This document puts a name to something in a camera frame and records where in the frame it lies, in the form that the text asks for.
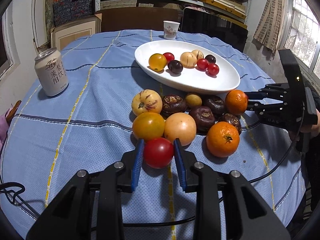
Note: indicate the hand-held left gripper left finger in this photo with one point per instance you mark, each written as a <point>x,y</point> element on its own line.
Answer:
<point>138,165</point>

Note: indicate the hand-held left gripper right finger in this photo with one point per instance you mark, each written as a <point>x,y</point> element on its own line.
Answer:
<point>180,165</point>

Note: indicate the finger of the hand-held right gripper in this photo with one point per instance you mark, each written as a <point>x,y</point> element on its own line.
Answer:
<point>257,106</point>
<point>255,95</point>

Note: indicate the orange tangerine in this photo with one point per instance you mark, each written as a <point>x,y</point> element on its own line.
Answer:
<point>222,140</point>
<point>236,102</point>

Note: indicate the red tomato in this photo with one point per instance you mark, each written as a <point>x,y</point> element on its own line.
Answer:
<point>202,63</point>
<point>213,69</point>
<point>158,152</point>
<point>168,56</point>

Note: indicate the dark brown mangosteen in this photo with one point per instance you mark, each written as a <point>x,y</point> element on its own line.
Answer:
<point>215,105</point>
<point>202,118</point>
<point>231,121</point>
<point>174,103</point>

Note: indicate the pale orange round fruit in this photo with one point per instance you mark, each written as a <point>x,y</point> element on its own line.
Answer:
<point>180,128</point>

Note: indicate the yellow orange tomato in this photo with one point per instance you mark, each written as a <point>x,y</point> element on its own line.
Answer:
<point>157,62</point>
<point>148,126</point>

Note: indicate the small yellow-green fruit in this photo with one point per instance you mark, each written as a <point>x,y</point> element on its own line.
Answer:
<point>193,100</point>

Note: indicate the cream striped pepino melon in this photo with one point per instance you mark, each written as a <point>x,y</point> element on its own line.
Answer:
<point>198,54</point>
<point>188,59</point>
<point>147,102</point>

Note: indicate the white plate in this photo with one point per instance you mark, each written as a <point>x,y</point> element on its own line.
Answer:
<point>190,80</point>

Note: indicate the person's right hand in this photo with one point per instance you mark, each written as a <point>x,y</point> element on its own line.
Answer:
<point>317,126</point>

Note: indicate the blue striped tablecloth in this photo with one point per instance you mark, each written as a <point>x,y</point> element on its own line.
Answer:
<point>87,130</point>

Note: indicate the window with white mesh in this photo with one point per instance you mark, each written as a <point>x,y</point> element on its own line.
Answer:
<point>305,30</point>

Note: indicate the brick pattern curtain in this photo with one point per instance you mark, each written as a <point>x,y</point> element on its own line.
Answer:
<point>270,25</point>

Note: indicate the black glossy panel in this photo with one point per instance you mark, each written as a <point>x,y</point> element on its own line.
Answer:
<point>212,22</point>

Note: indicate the stack of yellow wooden frames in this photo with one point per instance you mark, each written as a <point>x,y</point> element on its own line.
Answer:
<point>225,5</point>

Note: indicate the white paper cup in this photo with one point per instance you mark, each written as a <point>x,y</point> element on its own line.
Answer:
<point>171,30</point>

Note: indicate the beige drink can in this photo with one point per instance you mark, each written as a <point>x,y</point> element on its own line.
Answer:
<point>51,75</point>

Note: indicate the brown wooden piece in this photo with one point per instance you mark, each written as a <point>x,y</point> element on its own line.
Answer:
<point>13,108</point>

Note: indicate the pink cloth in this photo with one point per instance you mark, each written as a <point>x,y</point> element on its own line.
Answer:
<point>3,127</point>

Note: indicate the brown board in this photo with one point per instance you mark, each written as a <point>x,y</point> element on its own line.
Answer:
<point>135,20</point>

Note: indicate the grey flat box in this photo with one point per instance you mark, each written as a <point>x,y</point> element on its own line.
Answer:
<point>118,4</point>

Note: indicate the white metal shelf rack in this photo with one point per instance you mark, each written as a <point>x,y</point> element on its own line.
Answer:
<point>97,5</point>

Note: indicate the stack of blue patterned boxes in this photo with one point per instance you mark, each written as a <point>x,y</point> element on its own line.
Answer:
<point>72,12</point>

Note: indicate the white narrow board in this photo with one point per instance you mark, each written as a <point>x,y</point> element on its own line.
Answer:
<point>37,17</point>

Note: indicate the grey stone slab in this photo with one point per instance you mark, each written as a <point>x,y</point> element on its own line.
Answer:
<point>49,5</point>

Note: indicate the wooden picture frame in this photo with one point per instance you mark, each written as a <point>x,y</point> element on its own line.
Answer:
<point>75,35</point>

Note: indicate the aluminium frame window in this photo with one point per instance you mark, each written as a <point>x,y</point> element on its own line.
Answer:
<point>10,62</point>

